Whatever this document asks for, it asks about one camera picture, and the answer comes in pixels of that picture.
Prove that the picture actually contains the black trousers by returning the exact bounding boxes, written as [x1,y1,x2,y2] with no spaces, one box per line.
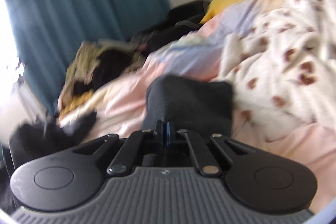
[141,75,233,138]

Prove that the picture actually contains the black clothes pile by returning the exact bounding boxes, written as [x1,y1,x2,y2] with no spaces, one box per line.
[73,50,137,96]

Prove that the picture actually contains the pastel pink bed sheet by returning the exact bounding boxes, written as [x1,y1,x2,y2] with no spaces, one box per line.
[58,0,335,213]

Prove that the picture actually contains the white fleece patterned blanket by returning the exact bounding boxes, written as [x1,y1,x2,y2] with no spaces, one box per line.
[218,0,335,141]

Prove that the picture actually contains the black armchair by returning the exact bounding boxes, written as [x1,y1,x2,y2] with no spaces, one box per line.
[129,0,210,56]

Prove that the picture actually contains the teal curtain right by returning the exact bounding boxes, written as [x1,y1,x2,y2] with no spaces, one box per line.
[5,0,170,111]

